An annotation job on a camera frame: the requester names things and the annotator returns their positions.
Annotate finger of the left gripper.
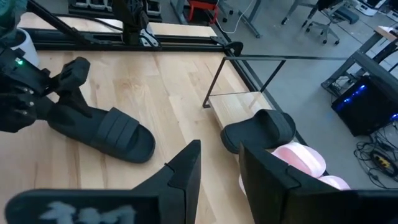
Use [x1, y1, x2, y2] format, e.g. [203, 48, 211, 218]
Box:
[57, 89, 94, 119]
[46, 57, 91, 95]

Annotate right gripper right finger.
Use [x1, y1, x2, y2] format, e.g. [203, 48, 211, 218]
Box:
[238, 142, 345, 224]

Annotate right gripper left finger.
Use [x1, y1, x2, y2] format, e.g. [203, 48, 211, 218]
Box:
[133, 139, 202, 224]

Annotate pink slide sandal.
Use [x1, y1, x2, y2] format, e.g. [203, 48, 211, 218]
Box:
[238, 142, 327, 196]
[317, 175, 352, 191]

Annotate black slide sandal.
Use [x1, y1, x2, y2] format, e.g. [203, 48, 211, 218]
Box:
[220, 108, 297, 155]
[34, 93, 156, 164]

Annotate white plant pot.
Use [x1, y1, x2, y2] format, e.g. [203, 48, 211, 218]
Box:
[6, 27, 40, 68]

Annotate teal artificial plant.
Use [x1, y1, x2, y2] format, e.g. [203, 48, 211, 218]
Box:
[0, 0, 28, 38]

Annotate grey desk leg bar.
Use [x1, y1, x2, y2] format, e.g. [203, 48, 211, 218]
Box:
[223, 0, 262, 39]
[169, 0, 189, 25]

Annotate black office chair grey base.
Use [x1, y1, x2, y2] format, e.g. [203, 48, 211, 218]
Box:
[281, 0, 360, 46]

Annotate white floor device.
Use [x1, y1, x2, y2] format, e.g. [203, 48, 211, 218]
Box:
[354, 0, 382, 17]

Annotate black aluminium table frame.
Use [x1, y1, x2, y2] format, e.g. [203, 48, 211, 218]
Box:
[23, 0, 312, 147]

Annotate wooden shelf black wire frame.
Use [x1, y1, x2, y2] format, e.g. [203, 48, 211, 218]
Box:
[201, 54, 349, 162]

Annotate tangled black floor cables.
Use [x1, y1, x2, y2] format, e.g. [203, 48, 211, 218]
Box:
[353, 123, 398, 190]

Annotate desk with dark metal frame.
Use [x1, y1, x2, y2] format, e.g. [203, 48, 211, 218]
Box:
[322, 26, 398, 97]

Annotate white floor cable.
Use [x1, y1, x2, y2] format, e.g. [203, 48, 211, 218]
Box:
[217, 0, 253, 32]

